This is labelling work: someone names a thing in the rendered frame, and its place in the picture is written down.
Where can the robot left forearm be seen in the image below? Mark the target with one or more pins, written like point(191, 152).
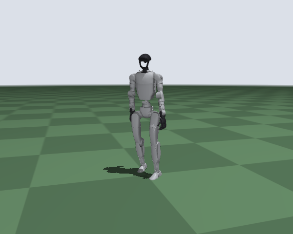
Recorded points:
point(161, 104)

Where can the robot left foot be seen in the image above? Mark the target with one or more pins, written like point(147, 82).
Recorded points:
point(155, 175)

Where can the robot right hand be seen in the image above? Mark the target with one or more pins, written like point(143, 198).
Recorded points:
point(131, 112)

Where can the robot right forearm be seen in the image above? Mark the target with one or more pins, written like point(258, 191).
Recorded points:
point(132, 102)

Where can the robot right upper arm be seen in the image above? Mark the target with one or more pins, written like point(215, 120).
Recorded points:
point(132, 85)

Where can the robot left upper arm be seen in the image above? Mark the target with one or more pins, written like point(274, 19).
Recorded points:
point(159, 83)

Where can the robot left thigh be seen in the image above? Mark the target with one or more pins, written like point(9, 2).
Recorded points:
point(153, 128)

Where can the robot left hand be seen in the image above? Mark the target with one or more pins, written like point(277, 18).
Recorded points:
point(162, 121)

